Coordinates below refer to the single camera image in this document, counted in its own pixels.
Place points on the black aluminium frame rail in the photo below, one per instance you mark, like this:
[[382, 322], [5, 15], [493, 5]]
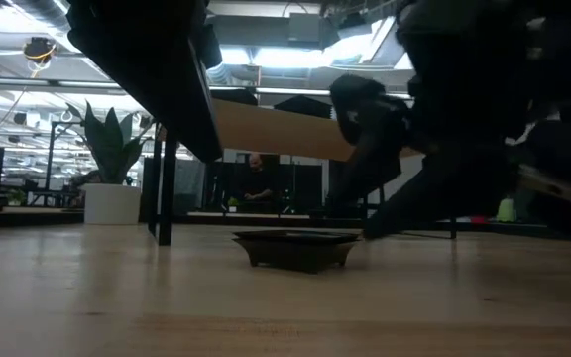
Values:
[[206, 219]]

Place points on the white plant pot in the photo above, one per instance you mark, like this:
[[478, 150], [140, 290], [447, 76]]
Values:
[[112, 203]]

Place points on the artificial green snake plant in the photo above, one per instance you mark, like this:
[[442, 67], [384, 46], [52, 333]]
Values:
[[112, 149]]

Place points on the black small square mini plate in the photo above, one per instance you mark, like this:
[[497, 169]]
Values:
[[295, 250], [303, 108]]

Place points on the green and white canister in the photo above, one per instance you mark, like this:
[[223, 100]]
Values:
[[506, 210]]

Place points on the small green plant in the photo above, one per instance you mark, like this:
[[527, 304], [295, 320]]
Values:
[[16, 197], [233, 202]]

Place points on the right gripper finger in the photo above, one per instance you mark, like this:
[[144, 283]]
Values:
[[439, 198], [370, 168]]

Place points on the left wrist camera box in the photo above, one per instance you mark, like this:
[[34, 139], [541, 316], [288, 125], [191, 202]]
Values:
[[211, 44]]

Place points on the grey metal box unit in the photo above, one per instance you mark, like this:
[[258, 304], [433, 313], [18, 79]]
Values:
[[305, 27]]

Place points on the long linear light fixture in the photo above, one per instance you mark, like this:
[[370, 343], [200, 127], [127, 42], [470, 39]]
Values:
[[92, 85]]

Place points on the red container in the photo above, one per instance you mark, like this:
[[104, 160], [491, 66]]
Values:
[[479, 219]]

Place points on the black metal pole stand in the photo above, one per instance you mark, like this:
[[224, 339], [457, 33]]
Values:
[[50, 158]]

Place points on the black partition panel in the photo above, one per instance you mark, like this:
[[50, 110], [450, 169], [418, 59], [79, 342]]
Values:
[[295, 183]]

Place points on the grey hanging cloth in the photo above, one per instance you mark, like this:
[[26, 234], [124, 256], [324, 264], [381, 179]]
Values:
[[189, 183]]

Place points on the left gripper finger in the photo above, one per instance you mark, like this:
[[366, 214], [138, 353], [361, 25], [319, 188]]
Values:
[[191, 114]]

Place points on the wooden shelf black metal frame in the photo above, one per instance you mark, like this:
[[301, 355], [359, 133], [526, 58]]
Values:
[[275, 131]]

